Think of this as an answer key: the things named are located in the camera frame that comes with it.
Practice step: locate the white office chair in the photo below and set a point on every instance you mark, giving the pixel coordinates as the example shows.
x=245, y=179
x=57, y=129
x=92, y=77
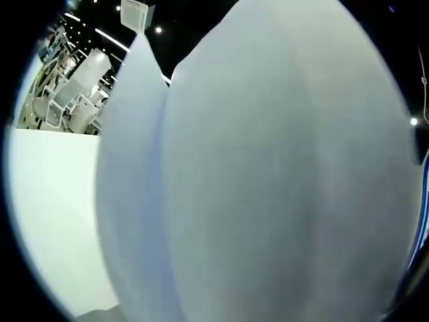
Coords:
x=57, y=110
x=72, y=94

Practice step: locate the white pillar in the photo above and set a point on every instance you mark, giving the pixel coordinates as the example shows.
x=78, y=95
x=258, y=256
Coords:
x=95, y=68

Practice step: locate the ceiling air conditioner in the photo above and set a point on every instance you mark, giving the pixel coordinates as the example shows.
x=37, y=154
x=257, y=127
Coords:
x=135, y=15

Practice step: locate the long ceiling light strip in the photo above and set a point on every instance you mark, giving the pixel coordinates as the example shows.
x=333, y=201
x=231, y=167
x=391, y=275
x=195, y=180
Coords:
x=112, y=39

